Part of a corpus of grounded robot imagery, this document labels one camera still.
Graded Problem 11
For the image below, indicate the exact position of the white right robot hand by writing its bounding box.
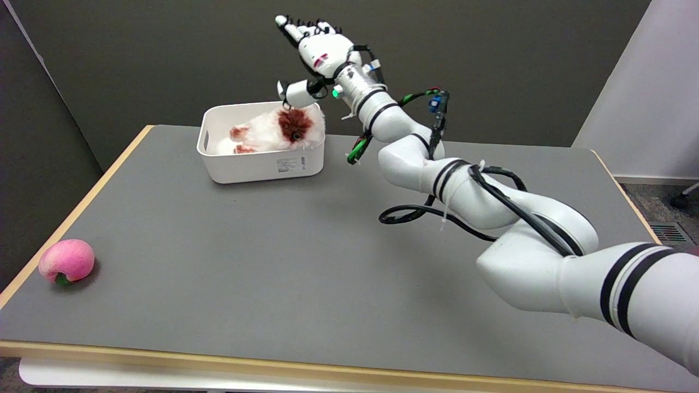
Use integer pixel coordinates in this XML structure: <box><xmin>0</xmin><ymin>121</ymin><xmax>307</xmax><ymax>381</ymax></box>
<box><xmin>275</xmin><ymin>15</ymin><xmax>363</xmax><ymax>108</ymax></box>

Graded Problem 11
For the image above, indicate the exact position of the white fluffy plush toy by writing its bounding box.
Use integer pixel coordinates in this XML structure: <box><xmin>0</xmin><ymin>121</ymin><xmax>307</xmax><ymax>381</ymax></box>
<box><xmin>215</xmin><ymin>104</ymin><xmax>326</xmax><ymax>156</ymax></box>

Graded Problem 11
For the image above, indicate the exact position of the white plastic storage box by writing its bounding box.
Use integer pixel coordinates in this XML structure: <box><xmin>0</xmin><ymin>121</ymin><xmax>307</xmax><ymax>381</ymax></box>
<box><xmin>197</xmin><ymin>101</ymin><xmax>326</xmax><ymax>184</ymax></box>

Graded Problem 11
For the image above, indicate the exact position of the pink plush peach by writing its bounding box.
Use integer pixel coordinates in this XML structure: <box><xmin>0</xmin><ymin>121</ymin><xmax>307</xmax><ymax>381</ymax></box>
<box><xmin>38</xmin><ymin>239</ymin><xmax>96</xmax><ymax>285</ymax></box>

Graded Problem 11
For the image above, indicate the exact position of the black chair caster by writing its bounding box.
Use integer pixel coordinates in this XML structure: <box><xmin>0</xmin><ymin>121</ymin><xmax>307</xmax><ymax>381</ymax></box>
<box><xmin>671</xmin><ymin>183</ymin><xmax>699</xmax><ymax>209</ymax></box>

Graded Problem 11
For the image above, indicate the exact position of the floor vent grille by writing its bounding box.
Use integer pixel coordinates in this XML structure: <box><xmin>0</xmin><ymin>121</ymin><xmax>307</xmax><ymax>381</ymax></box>
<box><xmin>650</xmin><ymin>223</ymin><xmax>689</xmax><ymax>243</ymax></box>

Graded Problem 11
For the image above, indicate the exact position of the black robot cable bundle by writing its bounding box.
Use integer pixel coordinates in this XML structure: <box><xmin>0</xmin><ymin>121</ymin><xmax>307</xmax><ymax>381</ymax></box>
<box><xmin>347</xmin><ymin>87</ymin><xmax>579</xmax><ymax>257</ymax></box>

